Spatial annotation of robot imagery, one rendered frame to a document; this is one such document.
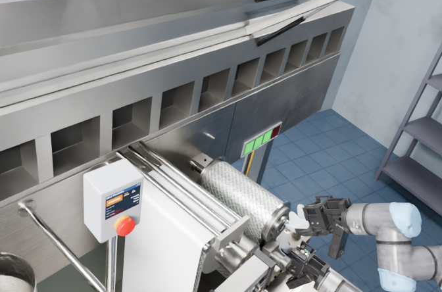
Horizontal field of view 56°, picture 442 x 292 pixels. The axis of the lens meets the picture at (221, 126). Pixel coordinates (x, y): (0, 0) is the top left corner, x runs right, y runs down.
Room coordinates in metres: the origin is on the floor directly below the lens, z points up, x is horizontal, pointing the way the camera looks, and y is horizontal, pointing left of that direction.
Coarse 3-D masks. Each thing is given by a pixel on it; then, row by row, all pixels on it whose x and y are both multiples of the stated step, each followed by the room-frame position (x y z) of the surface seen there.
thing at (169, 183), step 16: (144, 144) 0.84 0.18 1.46; (128, 160) 0.76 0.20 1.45; (144, 160) 0.78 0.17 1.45; (160, 160) 0.79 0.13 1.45; (144, 176) 0.72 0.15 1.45; (160, 176) 0.74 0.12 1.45; (176, 176) 0.76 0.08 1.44; (160, 192) 0.69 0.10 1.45; (176, 192) 0.71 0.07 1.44; (192, 192) 0.72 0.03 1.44; (208, 192) 0.71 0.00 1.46; (176, 208) 0.66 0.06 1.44; (192, 208) 0.67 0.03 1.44; (208, 208) 0.66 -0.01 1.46; (224, 208) 0.67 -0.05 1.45; (192, 224) 0.62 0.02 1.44; (208, 224) 0.61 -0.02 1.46; (224, 224) 0.63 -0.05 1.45; (240, 224) 0.63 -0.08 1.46; (224, 240) 0.59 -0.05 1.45
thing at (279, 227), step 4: (284, 216) 0.86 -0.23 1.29; (288, 216) 0.87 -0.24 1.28; (280, 220) 0.84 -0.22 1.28; (284, 220) 0.85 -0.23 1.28; (276, 224) 0.83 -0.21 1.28; (280, 224) 0.84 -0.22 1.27; (284, 224) 0.86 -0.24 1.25; (272, 228) 0.83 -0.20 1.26; (276, 228) 0.82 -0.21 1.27; (280, 228) 0.85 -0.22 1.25; (284, 228) 0.87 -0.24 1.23; (272, 232) 0.82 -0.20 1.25; (276, 232) 0.83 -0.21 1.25; (280, 232) 0.86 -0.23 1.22; (272, 236) 0.82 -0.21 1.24; (276, 236) 0.84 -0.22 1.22
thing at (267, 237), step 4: (208, 172) 0.97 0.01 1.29; (204, 176) 0.96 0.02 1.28; (284, 208) 0.87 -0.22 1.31; (288, 208) 0.88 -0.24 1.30; (280, 212) 0.85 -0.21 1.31; (284, 212) 0.86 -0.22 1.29; (288, 212) 0.89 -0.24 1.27; (276, 216) 0.84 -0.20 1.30; (280, 216) 0.85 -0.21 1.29; (272, 220) 0.83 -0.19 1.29; (276, 220) 0.83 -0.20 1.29; (268, 224) 0.82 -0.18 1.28; (272, 224) 0.82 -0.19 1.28; (268, 228) 0.82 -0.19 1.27; (264, 232) 0.81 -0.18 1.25; (268, 232) 0.81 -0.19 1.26; (264, 236) 0.81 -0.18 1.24; (268, 236) 0.82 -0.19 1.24; (268, 240) 0.83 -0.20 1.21
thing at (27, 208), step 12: (24, 204) 0.59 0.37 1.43; (36, 204) 0.61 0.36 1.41; (24, 216) 0.59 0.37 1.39; (36, 216) 0.57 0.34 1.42; (48, 228) 0.55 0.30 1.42; (60, 240) 0.53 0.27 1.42; (72, 252) 0.51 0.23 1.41; (72, 264) 0.49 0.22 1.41; (84, 276) 0.46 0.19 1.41; (96, 288) 0.44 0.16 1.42
